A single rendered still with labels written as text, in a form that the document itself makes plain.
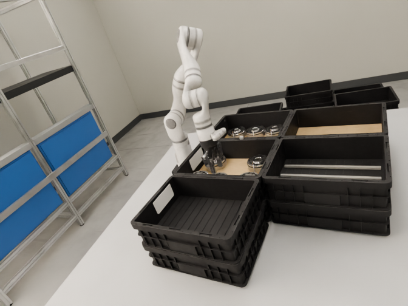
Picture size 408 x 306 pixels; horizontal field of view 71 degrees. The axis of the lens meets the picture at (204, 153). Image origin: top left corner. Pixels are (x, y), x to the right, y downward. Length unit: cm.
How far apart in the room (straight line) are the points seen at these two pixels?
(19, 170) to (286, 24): 342
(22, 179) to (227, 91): 305
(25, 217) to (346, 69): 394
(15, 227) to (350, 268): 232
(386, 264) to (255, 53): 359
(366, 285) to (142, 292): 73
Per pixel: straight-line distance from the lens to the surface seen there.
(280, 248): 112
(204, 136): 115
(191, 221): 112
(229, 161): 140
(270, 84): 439
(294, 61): 428
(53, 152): 288
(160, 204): 118
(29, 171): 274
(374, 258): 109
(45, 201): 282
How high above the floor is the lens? 153
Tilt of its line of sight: 27 degrees down
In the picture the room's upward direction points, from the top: 18 degrees counter-clockwise
